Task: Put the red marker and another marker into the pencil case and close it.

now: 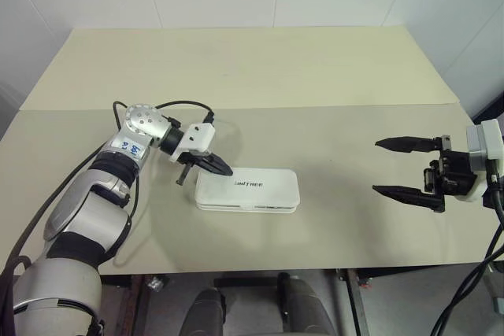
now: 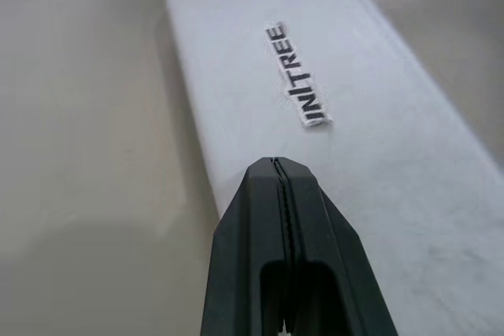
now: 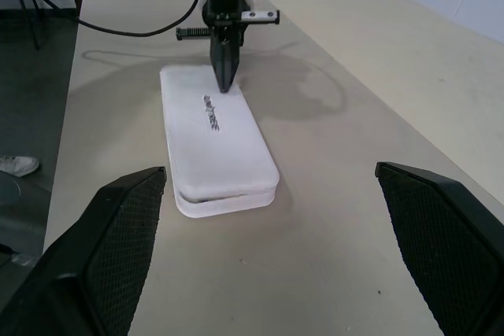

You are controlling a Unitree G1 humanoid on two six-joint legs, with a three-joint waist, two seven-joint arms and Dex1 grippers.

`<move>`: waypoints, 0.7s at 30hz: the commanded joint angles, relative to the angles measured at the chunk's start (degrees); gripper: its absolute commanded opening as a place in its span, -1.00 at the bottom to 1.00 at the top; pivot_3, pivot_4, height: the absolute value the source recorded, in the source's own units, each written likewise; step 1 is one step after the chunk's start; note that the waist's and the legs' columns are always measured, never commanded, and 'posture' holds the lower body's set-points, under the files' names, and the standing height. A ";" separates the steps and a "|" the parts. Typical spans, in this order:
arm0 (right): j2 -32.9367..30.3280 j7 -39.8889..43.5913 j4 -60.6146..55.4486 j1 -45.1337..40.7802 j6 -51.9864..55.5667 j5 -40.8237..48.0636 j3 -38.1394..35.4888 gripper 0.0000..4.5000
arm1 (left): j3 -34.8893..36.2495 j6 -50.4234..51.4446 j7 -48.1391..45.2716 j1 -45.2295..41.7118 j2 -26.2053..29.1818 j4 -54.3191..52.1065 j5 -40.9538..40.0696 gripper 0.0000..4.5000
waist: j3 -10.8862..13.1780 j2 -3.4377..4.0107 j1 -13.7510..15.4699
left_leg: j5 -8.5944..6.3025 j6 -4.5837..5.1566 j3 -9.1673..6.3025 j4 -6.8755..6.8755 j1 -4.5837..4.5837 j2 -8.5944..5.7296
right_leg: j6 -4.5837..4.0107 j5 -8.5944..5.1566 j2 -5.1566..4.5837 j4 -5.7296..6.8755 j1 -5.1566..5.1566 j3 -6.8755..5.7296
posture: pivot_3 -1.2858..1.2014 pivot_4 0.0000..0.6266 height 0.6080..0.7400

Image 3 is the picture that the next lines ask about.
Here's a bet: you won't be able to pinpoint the white sneaker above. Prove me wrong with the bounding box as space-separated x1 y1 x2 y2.
0 155 41 178

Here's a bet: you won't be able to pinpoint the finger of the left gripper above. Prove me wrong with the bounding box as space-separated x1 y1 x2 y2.
209 31 228 94
227 31 246 94

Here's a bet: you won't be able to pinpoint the black stand legs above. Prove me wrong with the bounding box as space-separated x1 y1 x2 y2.
14 0 45 51

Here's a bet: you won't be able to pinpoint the white plastic pencil case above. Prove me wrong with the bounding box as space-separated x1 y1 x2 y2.
159 64 281 220

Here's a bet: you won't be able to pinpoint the grey round floor base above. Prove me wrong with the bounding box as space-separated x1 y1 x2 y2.
0 176 21 205

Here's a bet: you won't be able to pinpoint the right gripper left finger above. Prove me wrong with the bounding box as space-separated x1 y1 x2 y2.
0 166 167 336

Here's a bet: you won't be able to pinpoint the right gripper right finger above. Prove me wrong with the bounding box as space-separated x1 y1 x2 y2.
374 161 504 336

